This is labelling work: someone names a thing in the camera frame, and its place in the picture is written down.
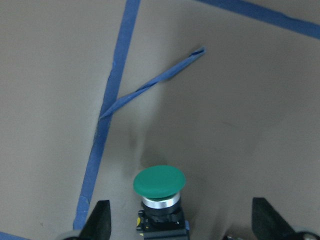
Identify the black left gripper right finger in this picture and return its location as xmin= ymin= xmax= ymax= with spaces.
xmin=251 ymin=197 xmax=296 ymax=240

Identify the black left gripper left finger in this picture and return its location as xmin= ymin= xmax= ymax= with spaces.
xmin=79 ymin=200 xmax=112 ymax=240

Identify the green push button switch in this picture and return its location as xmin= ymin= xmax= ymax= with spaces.
xmin=133 ymin=165 xmax=190 ymax=240

